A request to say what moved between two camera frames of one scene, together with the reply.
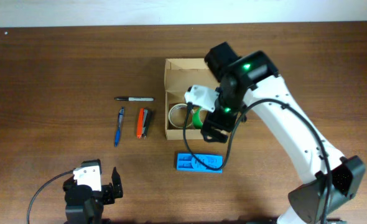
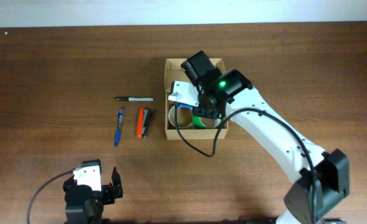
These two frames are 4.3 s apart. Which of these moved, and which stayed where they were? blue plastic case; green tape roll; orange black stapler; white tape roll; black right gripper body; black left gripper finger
Moved: black right gripper body; blue plastic case
Stayed: white tape roll; green tape roll; black left gripper finger; orange black stapler
